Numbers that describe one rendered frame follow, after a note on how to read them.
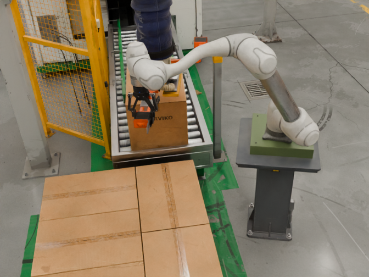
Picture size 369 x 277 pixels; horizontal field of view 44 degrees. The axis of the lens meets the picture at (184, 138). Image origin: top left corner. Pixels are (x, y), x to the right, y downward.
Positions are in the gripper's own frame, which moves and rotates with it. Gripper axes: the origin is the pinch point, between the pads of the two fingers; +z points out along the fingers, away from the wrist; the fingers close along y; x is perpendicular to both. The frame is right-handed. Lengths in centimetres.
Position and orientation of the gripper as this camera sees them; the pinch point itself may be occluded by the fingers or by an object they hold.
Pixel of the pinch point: (144, 117)
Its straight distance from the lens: 237.7
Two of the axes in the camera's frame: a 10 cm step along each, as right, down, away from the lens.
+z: 0.4, 8.0, 6.0
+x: -0.8, 6.0, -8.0
